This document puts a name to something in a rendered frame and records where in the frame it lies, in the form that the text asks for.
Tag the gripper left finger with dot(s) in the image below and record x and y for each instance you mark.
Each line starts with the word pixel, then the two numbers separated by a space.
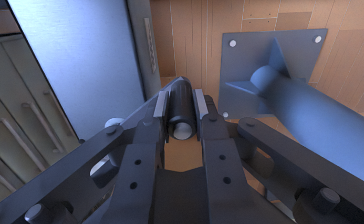
pixel 76 155

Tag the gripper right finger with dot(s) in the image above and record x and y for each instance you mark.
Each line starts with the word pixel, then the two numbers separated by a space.
pixel 222 168

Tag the blue-grey drafting table board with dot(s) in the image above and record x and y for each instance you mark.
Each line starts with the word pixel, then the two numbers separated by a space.
pixel 82 62

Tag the grey drawer cabinet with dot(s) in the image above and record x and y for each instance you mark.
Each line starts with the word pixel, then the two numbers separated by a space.
pixel 10 109

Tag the silver label plate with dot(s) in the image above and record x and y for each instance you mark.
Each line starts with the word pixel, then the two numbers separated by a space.
pixel 150 46

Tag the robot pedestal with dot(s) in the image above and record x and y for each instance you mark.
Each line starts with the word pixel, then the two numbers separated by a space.
pixel 318 115

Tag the grey drafting table frame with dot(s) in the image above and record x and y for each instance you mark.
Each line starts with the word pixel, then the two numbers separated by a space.
pixel 138 46

